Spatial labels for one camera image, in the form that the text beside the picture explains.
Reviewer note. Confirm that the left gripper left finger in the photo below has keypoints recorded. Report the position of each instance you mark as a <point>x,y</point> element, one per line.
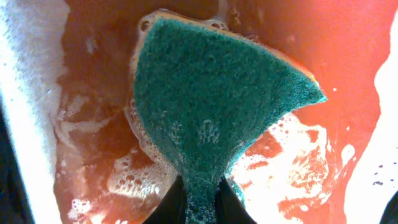
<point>172,208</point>

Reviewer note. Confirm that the green yellow sponge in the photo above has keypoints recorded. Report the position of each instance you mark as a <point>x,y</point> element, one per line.
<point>204,95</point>

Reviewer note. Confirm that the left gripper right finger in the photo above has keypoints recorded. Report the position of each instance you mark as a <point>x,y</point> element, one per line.
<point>228,208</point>

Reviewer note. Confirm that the rectangular tray with red water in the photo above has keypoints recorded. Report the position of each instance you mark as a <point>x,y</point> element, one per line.
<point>65,89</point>

